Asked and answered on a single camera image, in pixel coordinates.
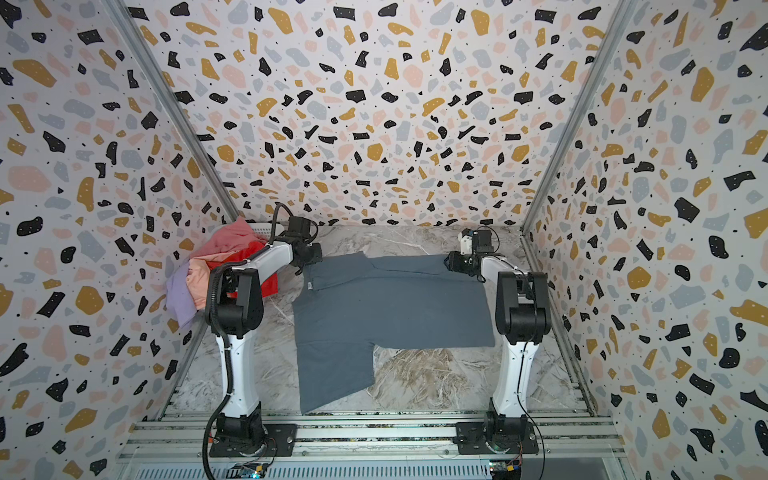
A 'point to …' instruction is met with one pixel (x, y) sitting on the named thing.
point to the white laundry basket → (264, 229)
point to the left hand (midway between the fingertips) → (315, 249)
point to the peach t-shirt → (197, 280)
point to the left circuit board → (248, 471)
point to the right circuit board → (506, 469)
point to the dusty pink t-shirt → (230, 237)
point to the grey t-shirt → (347, 305)
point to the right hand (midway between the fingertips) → (448, 253)
